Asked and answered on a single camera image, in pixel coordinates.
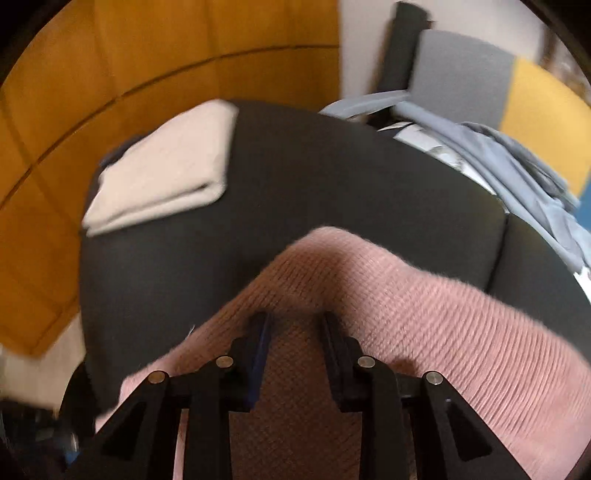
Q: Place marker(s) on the wooden panelled wardrobe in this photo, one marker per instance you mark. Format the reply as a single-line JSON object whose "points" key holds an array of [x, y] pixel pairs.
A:
{"points": [[138, 60]]}

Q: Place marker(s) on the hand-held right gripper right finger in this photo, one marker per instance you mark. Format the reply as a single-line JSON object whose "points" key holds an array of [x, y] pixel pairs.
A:
{"points": [[331, 353]]}

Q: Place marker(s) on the grey yellow blue chair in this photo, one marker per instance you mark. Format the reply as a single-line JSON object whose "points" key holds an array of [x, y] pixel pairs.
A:
{"points": [[461, 74]]}

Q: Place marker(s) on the pink knitted sweater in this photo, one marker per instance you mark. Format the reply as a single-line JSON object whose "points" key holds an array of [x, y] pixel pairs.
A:
{"points": [[438, 314]]}

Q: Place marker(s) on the beige folded cloth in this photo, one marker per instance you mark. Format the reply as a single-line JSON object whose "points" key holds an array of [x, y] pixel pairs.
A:
{"points": [[161, 166]]}

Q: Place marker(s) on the black upright roll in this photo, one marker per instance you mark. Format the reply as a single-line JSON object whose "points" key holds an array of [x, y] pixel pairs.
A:
{"points": [[401, 46]]}

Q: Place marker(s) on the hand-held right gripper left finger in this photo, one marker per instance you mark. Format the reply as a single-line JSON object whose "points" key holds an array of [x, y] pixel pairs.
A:
{"points": [[261, 353]]}

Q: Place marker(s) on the white printed seat cushion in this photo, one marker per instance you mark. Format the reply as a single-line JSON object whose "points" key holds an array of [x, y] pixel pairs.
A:
{"points": [[429, 145]]}

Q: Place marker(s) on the light blue garment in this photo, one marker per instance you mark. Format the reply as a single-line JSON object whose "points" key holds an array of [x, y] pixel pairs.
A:
{"points": [[508, 175]]}

